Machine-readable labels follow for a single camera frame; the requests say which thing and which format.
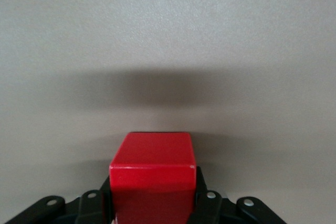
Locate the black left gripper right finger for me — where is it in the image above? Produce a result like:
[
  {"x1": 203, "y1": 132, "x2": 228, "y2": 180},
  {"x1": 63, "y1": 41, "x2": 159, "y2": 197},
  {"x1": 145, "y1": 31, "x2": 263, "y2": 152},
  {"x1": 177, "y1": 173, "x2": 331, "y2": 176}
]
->
[{"x1": 188, "y1": 166, "x2": 286, "y2": 224}]

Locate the red block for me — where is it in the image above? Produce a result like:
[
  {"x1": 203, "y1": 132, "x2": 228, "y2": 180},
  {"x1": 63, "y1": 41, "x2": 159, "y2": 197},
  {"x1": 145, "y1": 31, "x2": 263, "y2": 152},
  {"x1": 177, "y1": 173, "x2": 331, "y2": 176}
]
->
[{"x1": 109, "y1": 131, "x2": 197, "y2": 224}]

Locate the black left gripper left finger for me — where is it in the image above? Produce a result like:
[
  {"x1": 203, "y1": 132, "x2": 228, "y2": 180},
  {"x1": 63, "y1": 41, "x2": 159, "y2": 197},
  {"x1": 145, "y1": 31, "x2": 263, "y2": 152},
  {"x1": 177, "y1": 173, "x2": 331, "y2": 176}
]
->
[{"x1": 5, "y1": 174, "x2": 113, "y2": 224}]

